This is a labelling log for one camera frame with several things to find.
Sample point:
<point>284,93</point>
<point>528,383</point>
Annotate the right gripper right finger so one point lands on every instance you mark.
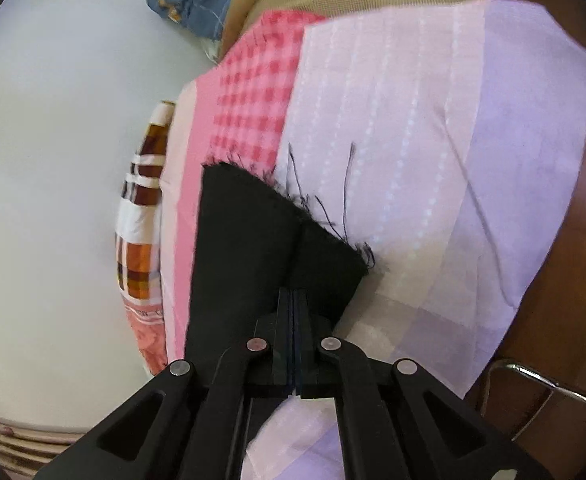
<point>395,420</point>

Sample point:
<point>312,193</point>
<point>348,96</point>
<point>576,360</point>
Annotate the pink checked bedsheet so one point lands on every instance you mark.
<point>447,138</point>

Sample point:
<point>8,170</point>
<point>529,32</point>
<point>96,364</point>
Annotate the black pants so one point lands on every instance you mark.
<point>251,242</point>

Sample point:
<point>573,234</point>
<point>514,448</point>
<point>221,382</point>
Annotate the beige curtain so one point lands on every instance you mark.
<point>24,451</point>

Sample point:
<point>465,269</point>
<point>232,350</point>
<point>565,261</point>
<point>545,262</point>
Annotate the metal handle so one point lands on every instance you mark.
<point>551,387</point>

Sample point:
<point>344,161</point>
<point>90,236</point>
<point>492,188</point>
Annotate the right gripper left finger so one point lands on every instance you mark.
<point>183,426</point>

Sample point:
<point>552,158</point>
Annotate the orange patterned bolster pillow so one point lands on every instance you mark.
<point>137,237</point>

